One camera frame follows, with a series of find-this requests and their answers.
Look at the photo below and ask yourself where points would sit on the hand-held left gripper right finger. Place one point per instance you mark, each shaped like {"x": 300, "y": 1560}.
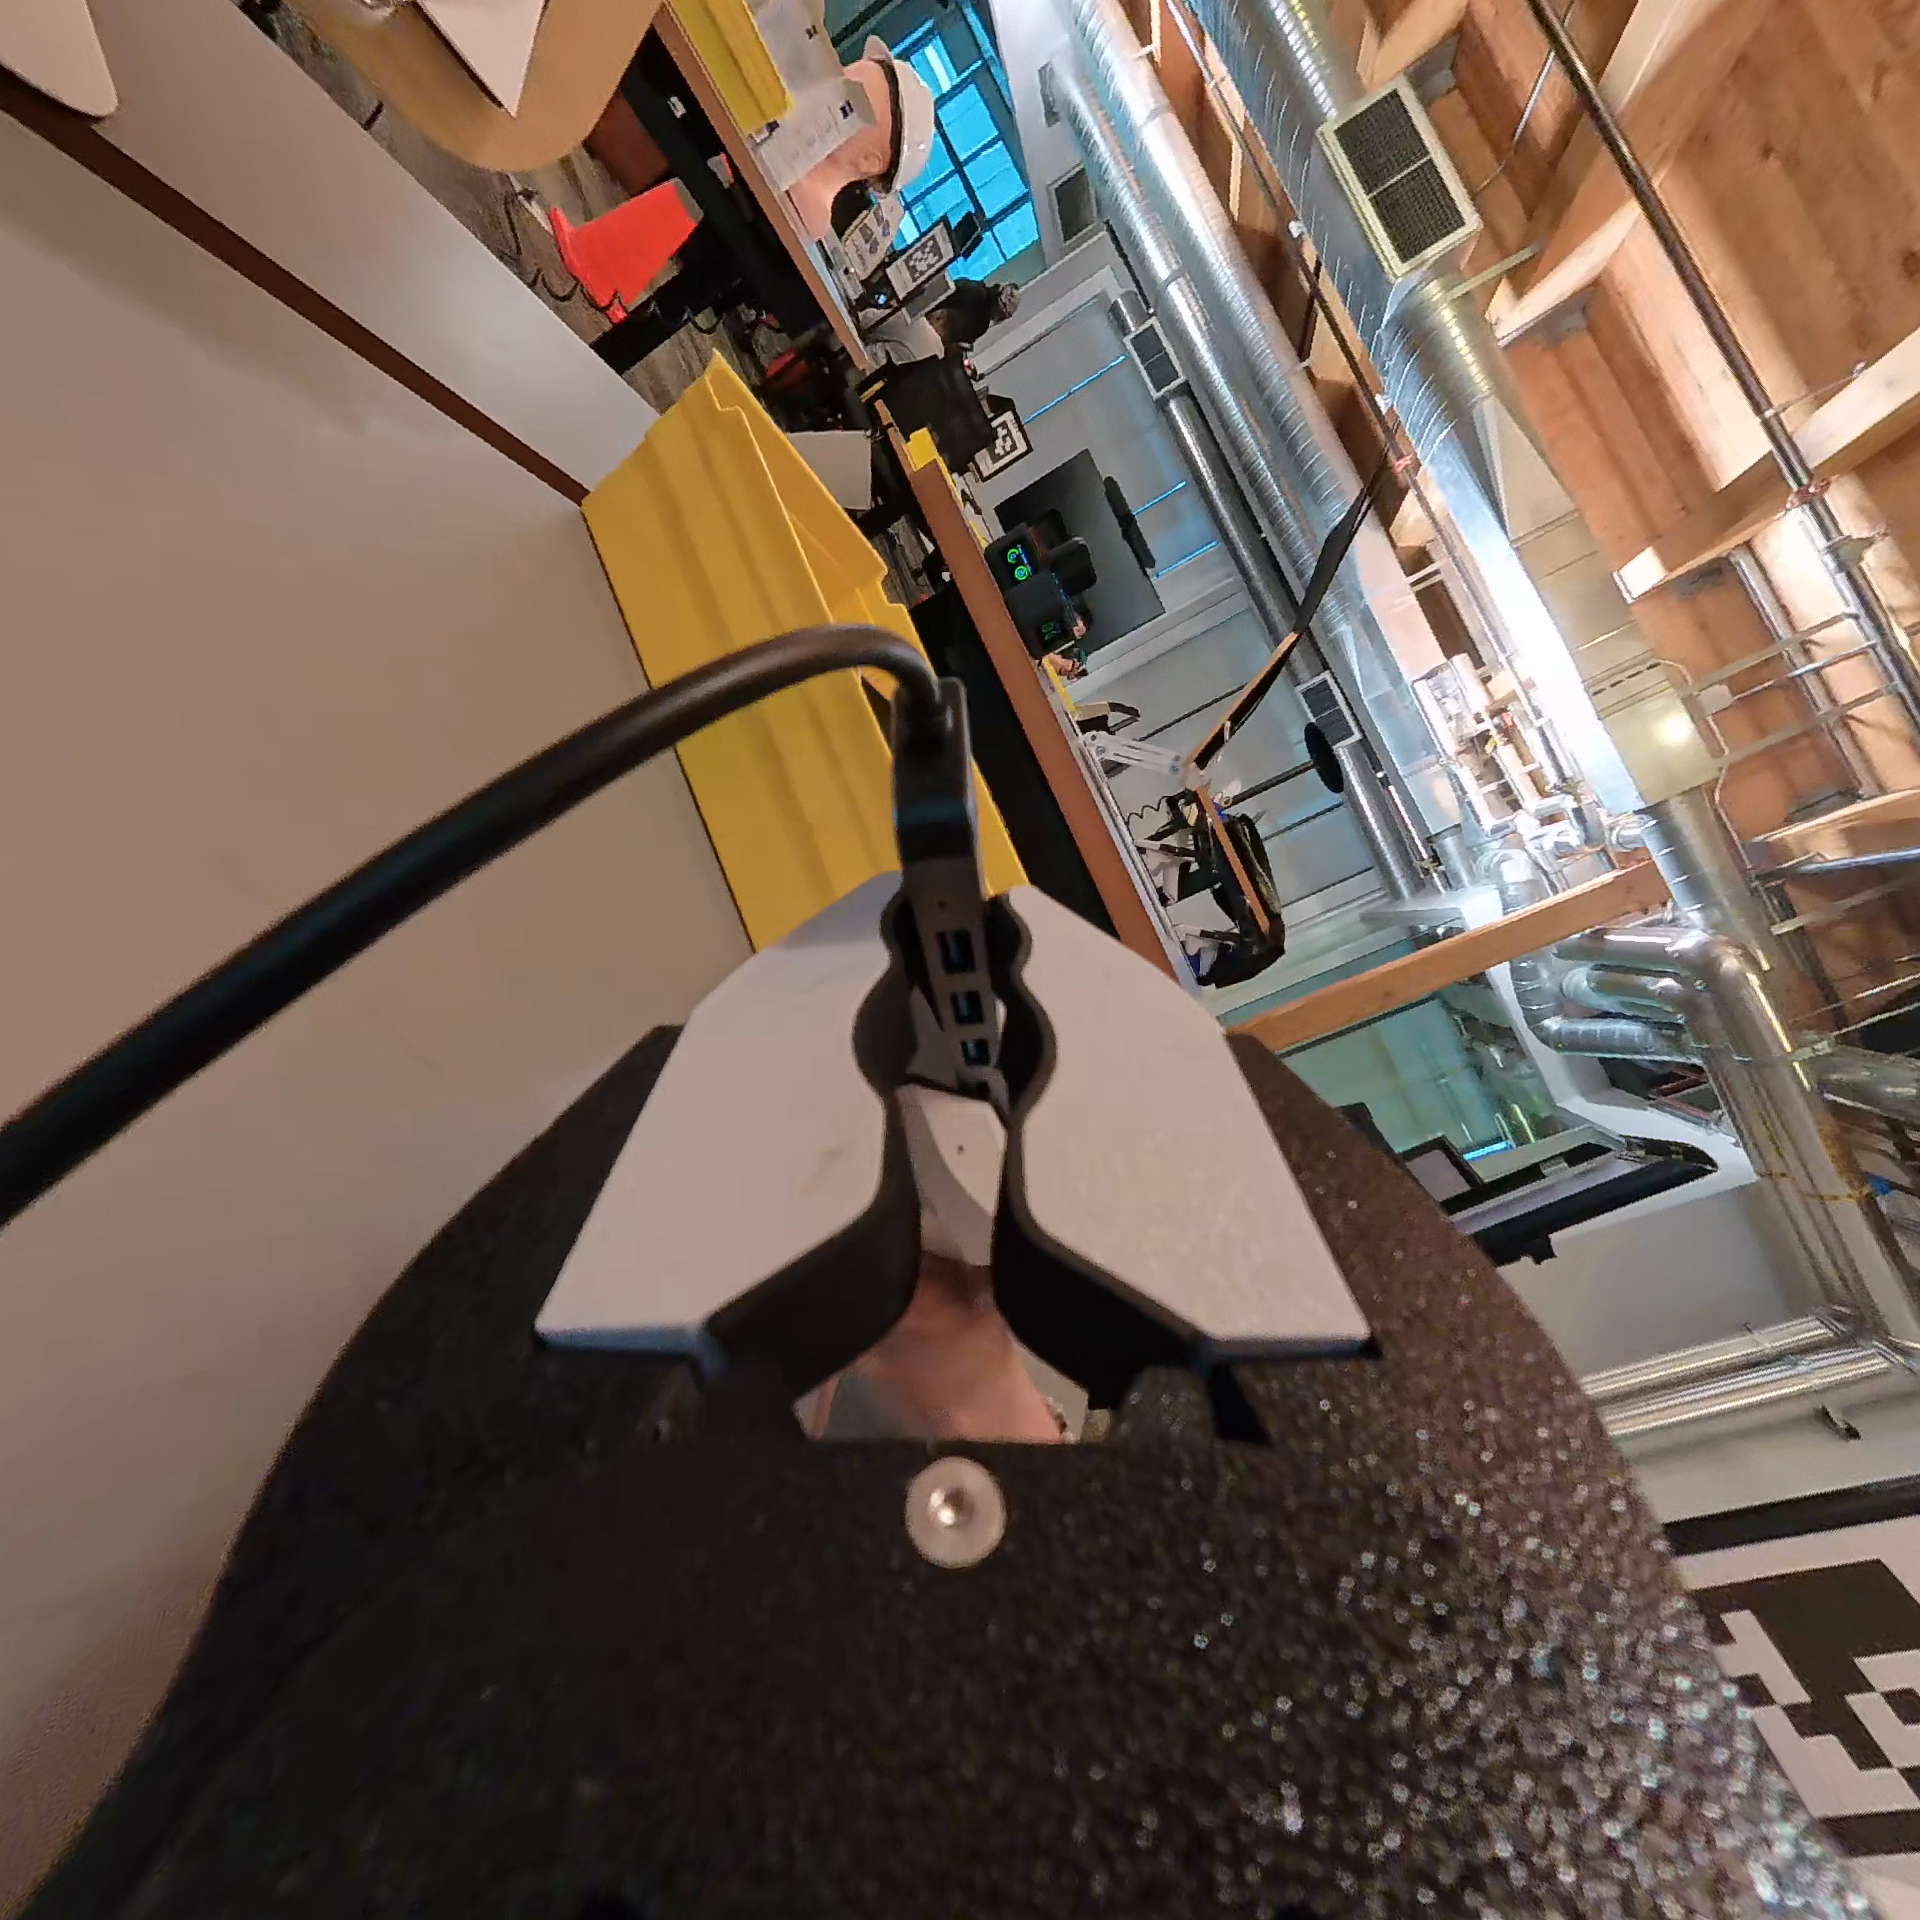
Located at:
{"x": 1172, "y": 1171}

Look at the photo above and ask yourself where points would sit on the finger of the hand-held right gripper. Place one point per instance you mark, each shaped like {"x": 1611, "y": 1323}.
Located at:
{"x": 955, "y": 1184}

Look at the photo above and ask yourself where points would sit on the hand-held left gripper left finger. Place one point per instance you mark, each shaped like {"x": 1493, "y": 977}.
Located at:
{"x": 751, "y": 1141}

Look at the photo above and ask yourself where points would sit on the person's right hand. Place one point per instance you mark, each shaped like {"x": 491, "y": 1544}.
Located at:
{"x": 945, "y": 1357}

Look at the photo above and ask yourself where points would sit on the yellow plastic bin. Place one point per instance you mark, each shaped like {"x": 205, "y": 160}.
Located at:
{"x": 751, "y": 600}

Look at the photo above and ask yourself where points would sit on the silver pipe bundle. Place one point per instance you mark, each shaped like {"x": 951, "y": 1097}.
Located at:
{"x": 1695, "y": 1019}

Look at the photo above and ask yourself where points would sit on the black device green lights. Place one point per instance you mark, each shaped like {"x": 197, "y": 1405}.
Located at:
{"x": 1037, "y": 585}

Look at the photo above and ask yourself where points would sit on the black monitor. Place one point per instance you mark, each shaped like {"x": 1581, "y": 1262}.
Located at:
{"x": 1109, "y": 517}

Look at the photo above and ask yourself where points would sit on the black white printed tag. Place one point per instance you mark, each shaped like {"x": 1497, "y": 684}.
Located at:
{"x": 1003, "y": 435}
{"x": 1799, "y": 1694}
{"x": 915, "y": 259}

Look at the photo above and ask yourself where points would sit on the orange traffic cone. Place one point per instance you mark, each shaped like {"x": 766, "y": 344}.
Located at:
{"x": 623, "y": 246}

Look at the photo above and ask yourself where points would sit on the mannequin head white helmet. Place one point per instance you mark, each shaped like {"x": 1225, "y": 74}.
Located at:
{"x": 862, "y": 136}

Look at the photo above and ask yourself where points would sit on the white vent grille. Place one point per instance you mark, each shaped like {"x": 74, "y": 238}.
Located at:
{"x": 1396, "y": 172}

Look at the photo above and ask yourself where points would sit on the printed instruction sheet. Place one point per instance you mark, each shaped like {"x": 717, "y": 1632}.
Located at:
{"x": 482, "y": 36}

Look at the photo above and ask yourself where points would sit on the silver ventilation duct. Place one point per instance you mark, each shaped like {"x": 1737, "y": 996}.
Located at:
{"x": 1245, "y": 374}

